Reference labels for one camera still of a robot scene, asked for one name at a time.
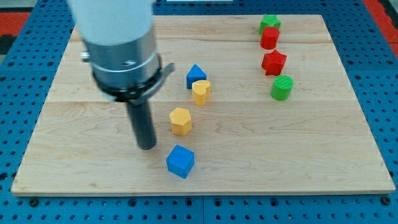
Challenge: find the blue cube block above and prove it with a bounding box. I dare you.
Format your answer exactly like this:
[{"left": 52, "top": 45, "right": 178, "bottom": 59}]
[{"left": 166, "top": 145, "right": 195, "bottom": 179}]

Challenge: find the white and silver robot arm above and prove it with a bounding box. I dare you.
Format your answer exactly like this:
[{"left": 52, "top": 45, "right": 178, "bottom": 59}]
[{"left": 67, "top": 0, "right": 175, "bottom": 105}]

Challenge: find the light wooden board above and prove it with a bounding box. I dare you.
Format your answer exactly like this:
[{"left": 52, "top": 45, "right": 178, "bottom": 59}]
[{"left": 11, "top": 15, "right": 395, "bottom": 197}]

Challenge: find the yellow hexagon block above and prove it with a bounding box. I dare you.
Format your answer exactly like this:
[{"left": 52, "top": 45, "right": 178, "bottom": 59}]
[{"left": 169, "top": 108, "right": 192, "bottom": 136}]

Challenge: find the yellow heart block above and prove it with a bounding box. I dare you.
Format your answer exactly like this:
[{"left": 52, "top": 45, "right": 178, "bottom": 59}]
[{"left": 192, "top": 80, "right": 211, "bottom": 106}]

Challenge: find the blue triangle block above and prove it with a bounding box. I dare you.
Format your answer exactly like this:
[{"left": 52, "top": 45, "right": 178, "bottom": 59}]
[{"left": 186, "top": 64, "right": 207, "bottom": 89}]

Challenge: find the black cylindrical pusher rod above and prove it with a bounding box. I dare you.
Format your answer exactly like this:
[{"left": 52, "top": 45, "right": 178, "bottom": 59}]
[{"left": 126, "top": 101, "right": 156, "bottom": 150}]

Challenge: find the green cylinder block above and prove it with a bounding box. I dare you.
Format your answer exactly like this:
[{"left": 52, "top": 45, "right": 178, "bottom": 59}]
[{"left": 270, "top": 75, "right": 294, "bottom": 101}]

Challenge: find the red star block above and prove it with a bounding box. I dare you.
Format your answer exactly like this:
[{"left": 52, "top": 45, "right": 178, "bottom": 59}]
[{"left": 262, "top": 50, "right": 287, "bottom": 76}]

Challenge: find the red cylinder block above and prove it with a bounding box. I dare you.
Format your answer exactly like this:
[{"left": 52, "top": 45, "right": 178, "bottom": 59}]
[{"left": 260, "top": 26, "right": 280, "bottom": 50}]

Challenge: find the green star block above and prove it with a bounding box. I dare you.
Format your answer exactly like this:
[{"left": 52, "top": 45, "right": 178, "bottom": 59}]
[{"left": 259, "top": 14, "right": 281, "bottom": 35}]

